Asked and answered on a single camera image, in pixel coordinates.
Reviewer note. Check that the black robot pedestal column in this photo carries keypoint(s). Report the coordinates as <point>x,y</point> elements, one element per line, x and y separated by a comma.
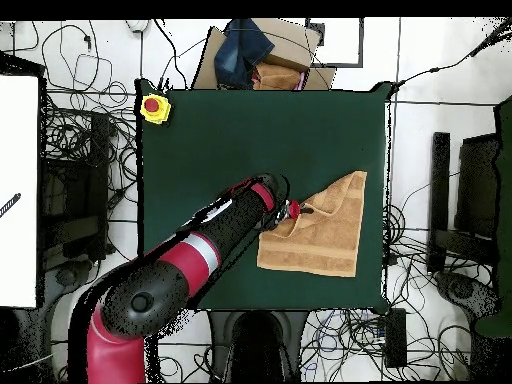
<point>256,348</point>

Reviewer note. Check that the thin black rectangular frame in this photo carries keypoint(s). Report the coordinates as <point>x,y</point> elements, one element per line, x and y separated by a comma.
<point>340,64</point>

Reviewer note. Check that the black power strip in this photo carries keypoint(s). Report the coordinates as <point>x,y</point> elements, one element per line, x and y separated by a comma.
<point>396,340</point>

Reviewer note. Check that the tan terry towel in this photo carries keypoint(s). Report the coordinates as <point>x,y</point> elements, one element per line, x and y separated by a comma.
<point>320,240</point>

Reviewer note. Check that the dark green table cloth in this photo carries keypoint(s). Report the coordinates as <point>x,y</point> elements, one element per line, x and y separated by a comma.
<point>240,132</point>

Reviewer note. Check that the yellow emergency stop button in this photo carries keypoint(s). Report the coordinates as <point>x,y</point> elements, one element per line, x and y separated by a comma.
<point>160,116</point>

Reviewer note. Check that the black floor base foot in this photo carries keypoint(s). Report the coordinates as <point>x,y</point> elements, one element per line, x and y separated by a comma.
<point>66,276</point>
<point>468,292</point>

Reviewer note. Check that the brown cardboard box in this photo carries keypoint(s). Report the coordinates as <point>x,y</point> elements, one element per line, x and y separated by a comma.
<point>292,44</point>

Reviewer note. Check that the orange folded cloth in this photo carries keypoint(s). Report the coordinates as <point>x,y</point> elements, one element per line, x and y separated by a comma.
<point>276,78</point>

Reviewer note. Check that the striped black rod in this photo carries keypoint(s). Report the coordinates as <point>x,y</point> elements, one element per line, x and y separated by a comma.
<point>10,204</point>

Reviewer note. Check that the blue denim jeans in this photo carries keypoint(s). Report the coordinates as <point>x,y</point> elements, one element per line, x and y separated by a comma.
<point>240,52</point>

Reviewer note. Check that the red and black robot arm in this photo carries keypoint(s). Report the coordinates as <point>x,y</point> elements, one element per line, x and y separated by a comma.
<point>160,288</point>

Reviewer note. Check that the black floor stand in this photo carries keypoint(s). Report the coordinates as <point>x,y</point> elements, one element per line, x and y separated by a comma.
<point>100,180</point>
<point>440,180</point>

